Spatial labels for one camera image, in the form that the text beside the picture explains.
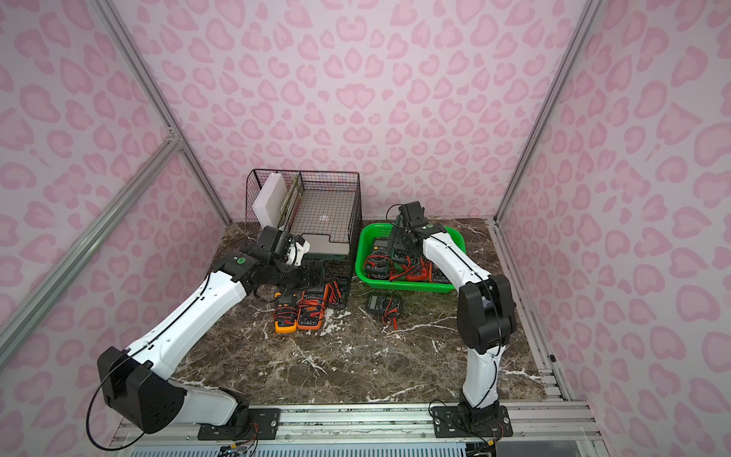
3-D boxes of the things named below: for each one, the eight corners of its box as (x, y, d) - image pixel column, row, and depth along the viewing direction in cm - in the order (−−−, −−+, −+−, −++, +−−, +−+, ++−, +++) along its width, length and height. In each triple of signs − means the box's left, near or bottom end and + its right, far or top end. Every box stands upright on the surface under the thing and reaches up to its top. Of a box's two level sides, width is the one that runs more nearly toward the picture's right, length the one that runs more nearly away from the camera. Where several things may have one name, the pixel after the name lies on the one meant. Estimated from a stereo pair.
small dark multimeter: (363, 323, 93) (362, 316, 89) (369, 297, 99) (368, 290, 95) (398, 330, 92) (399, 323, 87) (402, 303, 98) (403, 295, 94)
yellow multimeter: (278, 337, 90) (273, 330, 87) (277, 300, 99) (273, 293, 95) (299, 332, 91) (296, 325, 88) (297, 296, 100) (294, 289, 96)
